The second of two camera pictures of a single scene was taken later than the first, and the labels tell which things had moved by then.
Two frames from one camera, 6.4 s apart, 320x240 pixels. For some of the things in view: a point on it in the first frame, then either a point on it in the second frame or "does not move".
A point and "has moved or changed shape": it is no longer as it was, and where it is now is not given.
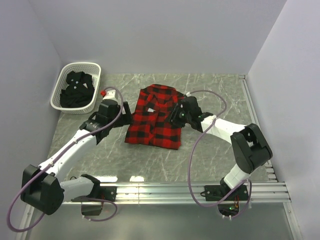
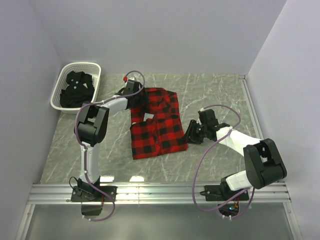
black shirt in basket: x=80 y=91 does not move
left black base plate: x=99 y=194 does not move
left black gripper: x=126 y=119 → x=143 y=100
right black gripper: x=174 y=119 → x=190 y=135
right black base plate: x=217 y=192 does not move
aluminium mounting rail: x=260 y=192 does not move
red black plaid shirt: x=149 y=124 has moved or changed shape
